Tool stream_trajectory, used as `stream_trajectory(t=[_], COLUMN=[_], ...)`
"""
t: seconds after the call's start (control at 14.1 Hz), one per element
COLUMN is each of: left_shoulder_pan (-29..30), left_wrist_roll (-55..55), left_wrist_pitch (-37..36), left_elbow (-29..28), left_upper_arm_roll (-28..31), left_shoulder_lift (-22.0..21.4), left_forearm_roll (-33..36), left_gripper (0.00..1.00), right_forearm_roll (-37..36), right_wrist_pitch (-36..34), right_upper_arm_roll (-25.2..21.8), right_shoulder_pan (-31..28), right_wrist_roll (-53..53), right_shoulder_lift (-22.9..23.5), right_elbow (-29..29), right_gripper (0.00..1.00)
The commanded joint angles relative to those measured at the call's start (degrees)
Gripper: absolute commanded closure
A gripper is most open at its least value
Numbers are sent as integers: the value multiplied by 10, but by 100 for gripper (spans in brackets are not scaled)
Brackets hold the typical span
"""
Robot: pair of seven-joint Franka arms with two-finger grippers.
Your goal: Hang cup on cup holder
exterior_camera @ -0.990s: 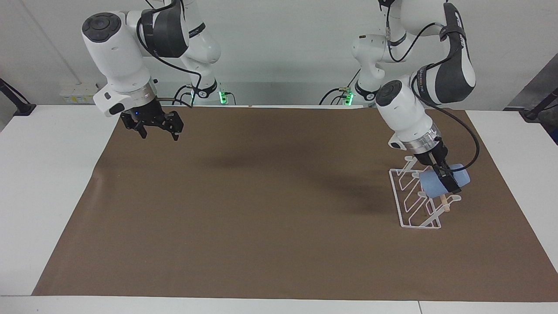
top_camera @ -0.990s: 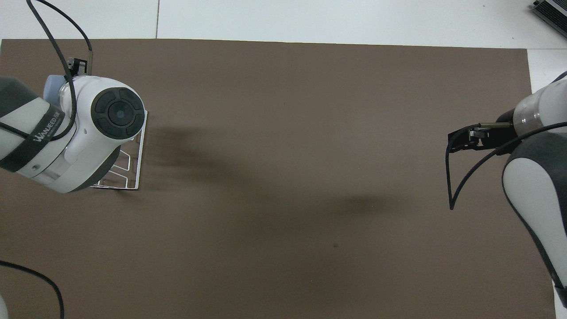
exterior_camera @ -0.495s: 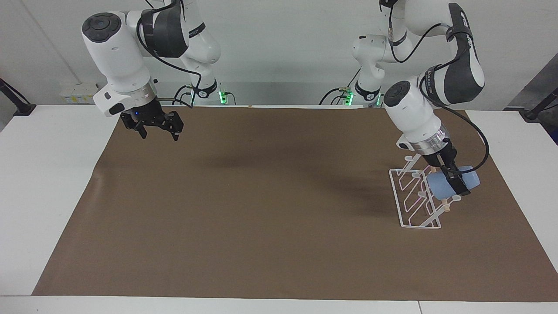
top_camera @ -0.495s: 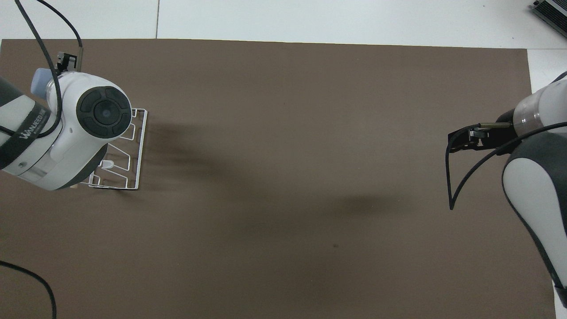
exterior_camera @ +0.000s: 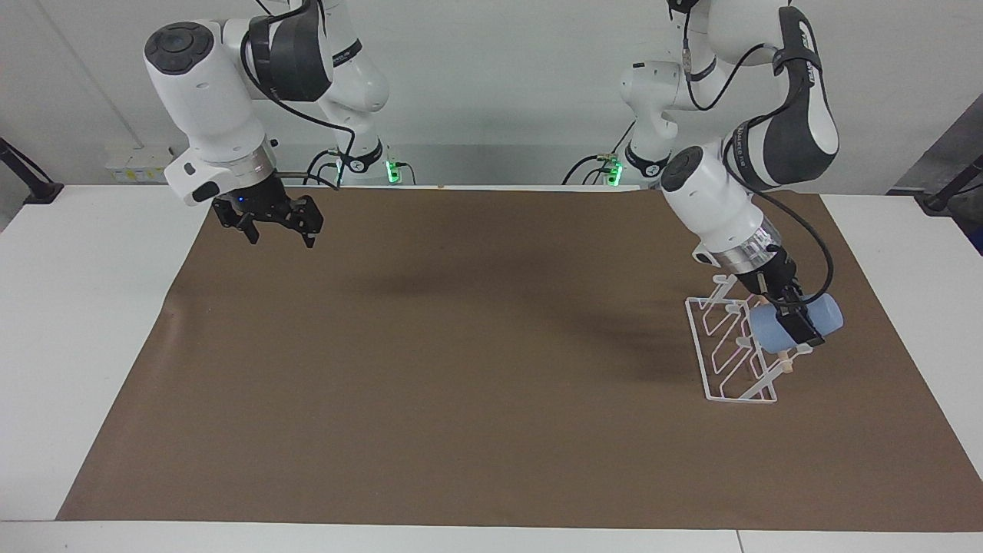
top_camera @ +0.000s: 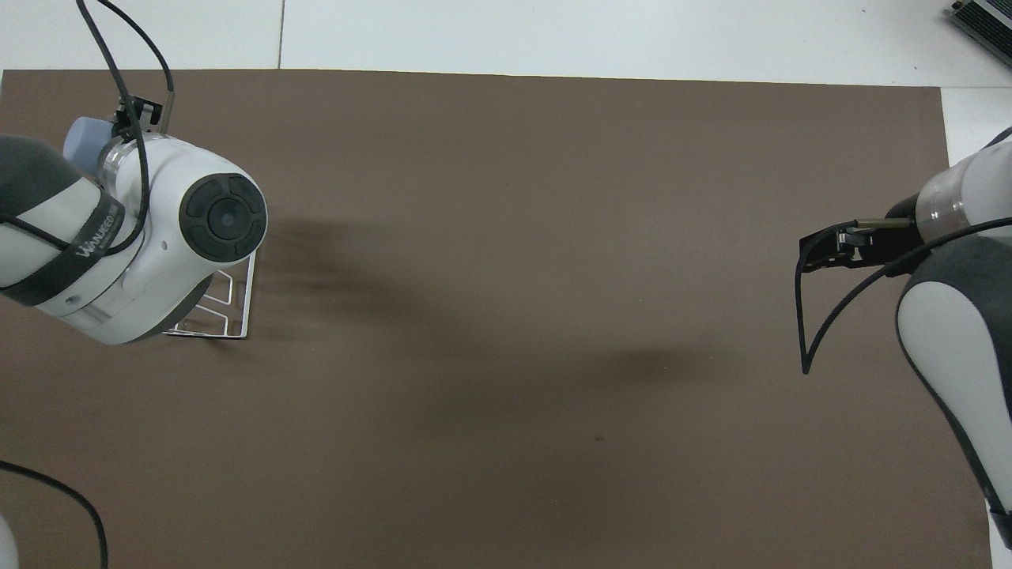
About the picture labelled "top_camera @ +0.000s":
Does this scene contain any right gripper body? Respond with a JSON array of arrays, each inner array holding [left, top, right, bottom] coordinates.
[[851, 195, 923, 266]]

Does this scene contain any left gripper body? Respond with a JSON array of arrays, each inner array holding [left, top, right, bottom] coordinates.
[[113, 96, 164, 140]]

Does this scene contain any grey ribbed metal box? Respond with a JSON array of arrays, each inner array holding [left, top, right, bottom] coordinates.
[[948, 0, 1012, 58]]

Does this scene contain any black cable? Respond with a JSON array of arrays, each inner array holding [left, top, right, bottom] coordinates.
[[0, 460, 110, 569], [0, 0, 176, 258], [796, 217, 1012, 375]]

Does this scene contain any white wire cup holder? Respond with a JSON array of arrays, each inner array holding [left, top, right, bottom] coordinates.
[[162, 251, 259, 341]]

